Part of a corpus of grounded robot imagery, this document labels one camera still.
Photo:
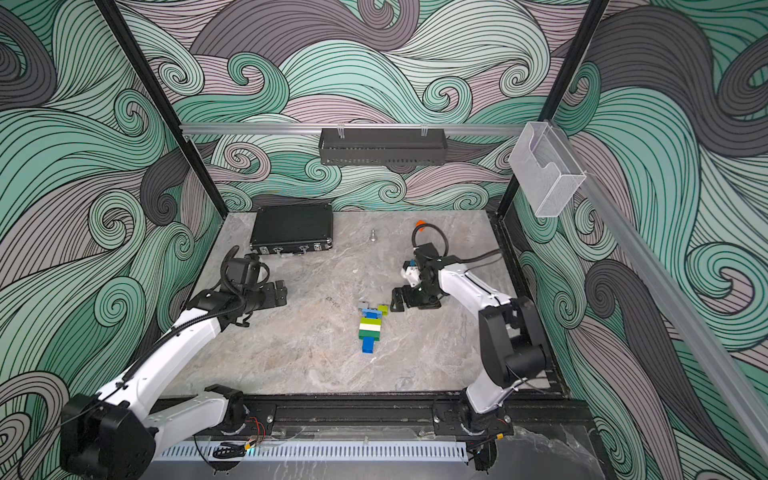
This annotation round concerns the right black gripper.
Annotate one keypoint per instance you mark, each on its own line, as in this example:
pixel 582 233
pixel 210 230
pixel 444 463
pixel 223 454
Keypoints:
pixel 407 290

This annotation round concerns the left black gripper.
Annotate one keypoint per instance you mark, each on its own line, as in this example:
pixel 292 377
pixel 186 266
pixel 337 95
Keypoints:
pixel 271 300

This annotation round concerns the lime green long lego brick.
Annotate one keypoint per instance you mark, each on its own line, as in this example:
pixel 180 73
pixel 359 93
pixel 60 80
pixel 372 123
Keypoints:
pixel 369 324

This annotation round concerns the light blue lego brick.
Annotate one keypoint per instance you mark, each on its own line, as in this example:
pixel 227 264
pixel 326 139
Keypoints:
pixel 372 314

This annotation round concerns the dark green lego brick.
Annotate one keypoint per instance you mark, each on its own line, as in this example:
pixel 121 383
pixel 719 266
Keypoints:
pixel 371 338

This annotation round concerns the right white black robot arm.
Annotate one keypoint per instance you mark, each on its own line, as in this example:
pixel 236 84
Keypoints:
pixel 510 352

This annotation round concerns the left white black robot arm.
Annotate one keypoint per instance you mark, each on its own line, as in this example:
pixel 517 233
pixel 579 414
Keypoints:
pixel 115 434

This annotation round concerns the black hard case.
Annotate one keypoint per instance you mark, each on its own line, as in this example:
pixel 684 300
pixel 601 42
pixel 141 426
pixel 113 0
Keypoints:
pixel 292 229

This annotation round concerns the white slotted cable duct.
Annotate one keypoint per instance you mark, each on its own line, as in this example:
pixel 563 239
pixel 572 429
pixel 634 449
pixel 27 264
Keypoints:
pixel 317 451

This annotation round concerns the black wall tray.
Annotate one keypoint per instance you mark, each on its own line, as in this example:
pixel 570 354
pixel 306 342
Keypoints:
pixel 402 147

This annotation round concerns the clear plastic wall bin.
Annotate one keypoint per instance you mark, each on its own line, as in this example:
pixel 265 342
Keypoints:
pixel 546 167

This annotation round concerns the aluminium wall rail right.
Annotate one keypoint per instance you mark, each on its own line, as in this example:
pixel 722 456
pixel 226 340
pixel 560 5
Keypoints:
pixel 617 213

